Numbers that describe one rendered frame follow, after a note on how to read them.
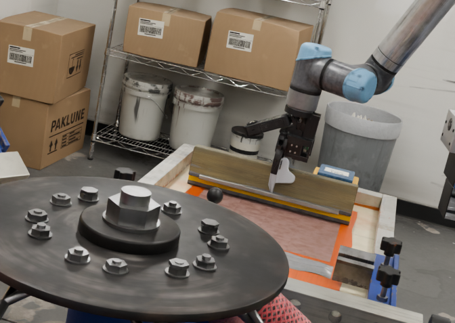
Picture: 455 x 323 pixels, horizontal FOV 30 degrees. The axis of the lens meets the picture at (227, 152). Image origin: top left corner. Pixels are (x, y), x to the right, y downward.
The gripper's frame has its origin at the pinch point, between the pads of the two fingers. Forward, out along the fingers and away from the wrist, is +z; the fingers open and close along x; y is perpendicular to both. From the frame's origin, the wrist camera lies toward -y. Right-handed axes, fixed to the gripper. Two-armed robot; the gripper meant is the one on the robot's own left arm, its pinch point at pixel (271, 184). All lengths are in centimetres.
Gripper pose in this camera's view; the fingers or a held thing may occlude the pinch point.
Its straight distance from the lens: 202.7
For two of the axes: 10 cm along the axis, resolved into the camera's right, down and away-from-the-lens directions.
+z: -2.3, 9.3, 2.8
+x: 2.1, -2.3, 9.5
